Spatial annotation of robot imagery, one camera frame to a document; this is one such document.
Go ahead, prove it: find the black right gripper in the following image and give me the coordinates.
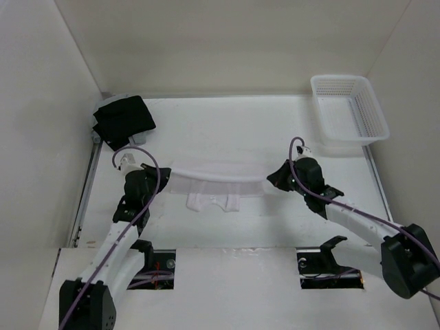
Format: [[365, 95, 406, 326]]
[[267, 159, 309, 197]]

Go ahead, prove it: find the white tank top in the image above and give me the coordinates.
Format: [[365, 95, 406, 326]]
[[169, 161, 265, 212]]

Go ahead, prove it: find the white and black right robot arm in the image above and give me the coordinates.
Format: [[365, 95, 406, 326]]
[[267, 157, 439, 299]]

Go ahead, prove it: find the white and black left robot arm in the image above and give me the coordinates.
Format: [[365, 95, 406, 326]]
[[58, 164, 171, 329]]

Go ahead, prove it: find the folded black tank top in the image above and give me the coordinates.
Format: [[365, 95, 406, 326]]
[[91, 96, 157, 152]]

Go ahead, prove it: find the white plastic basket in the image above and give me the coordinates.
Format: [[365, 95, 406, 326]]
[[310, 74, 390, 148]]

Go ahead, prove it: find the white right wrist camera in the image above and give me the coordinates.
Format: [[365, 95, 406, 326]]
[[296, 145, 313, 160]]

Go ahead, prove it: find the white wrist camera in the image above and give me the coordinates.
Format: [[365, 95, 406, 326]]
[[296, 145, 313, 160], [117, 153, 142, 176]]

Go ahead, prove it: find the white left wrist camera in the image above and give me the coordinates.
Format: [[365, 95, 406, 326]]
[[117, 153, 142, 176]]

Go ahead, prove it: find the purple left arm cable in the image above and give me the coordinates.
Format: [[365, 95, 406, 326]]
[[56, 146, 173, 330]]

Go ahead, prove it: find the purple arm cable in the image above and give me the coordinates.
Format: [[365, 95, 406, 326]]
[[56, 146, 173, 330], [287, 136, 440, 299]]

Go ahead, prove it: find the aluminium left table rail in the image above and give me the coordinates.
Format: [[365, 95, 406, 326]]
[[67, 91, 114, 248]]

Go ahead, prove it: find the aluminium table rail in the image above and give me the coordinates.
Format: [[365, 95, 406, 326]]
[[362, 146, 393, 222], [67, 91, 114, 248]]

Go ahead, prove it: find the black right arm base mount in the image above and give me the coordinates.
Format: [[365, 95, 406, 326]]
[[296, 235, 364, 289]]

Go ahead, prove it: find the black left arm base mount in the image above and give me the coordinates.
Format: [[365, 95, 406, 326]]
[[128, 240, 176, 290]]

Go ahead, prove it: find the aluminium right table rail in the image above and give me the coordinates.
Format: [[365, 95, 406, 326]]
[[362, 146, 393, 222]]

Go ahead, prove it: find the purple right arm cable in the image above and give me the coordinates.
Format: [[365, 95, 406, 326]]
[[287, 136, 440, 299]]

